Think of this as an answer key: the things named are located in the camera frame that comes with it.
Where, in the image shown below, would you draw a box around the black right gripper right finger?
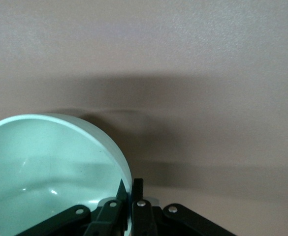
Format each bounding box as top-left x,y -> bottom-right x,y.
131,178 -> 238,236

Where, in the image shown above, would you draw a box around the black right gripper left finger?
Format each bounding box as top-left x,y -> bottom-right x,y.
18,179 -> 129,236

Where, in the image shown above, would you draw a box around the pale green bowl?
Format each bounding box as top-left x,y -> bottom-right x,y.
0,113 -> 132,236

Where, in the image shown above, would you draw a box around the brown table cover cloth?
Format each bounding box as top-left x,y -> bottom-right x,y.
0,0 -> 288,236

